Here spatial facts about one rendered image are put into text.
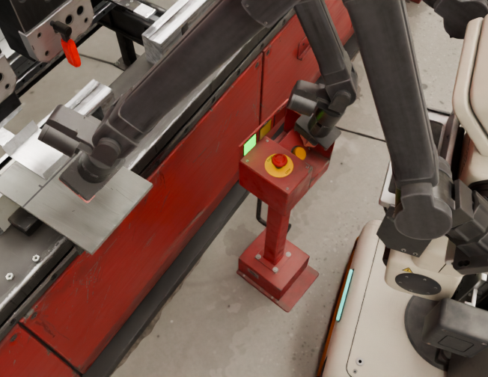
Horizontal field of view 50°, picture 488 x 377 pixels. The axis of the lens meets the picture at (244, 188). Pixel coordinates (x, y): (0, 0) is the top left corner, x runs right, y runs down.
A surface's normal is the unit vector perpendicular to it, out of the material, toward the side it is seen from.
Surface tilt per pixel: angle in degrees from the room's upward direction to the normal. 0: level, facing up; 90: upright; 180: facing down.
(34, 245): 0
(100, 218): 0
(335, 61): 69
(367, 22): 89
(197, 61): 83
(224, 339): 0
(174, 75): 79
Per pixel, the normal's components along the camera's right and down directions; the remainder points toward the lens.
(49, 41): 0.84, 0.47
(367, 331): 0.00, -0.51
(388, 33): -0.17, 0.74
